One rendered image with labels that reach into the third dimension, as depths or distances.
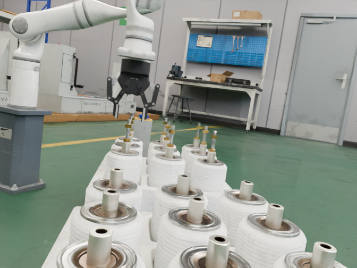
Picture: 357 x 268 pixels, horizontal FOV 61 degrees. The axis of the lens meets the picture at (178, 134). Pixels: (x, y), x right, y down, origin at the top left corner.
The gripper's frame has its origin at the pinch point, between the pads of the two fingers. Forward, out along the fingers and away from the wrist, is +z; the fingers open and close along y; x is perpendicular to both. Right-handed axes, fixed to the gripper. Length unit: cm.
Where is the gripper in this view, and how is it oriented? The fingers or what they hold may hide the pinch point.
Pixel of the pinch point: (129, 115)
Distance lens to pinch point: 81.9
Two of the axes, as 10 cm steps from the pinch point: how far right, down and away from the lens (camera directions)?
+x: 1.3, 1.4, -9.8
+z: -1.3, 9.8, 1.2
